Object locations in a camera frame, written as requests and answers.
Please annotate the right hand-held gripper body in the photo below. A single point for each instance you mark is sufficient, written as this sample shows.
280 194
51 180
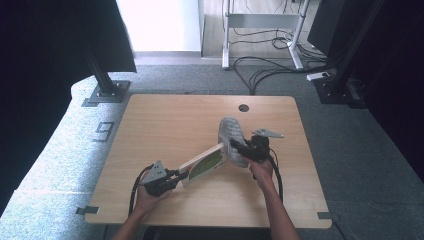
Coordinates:
261 146

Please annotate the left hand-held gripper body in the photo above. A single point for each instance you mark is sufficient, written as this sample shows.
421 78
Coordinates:
156 175

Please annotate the grey knitted pouch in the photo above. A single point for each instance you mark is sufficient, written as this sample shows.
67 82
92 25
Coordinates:
233 133

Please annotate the caterpillar picture book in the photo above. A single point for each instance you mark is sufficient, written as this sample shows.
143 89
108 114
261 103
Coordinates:
206 163

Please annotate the person's left hand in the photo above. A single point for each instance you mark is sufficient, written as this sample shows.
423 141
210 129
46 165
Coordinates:
148 198

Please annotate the person's right hand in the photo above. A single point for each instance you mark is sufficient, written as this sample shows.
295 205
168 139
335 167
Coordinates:
263 173

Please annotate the white power strip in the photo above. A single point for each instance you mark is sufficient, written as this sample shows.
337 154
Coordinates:
318 76

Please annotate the black metal stand, grey base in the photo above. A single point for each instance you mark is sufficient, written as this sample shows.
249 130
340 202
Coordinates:
108 91

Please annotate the white panel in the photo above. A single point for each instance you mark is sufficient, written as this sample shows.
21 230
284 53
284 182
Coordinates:
160 25

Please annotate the black curtain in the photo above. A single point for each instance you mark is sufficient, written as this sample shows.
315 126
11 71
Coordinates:
40 83

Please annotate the white desk frame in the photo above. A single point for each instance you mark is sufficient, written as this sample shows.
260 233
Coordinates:
260 20

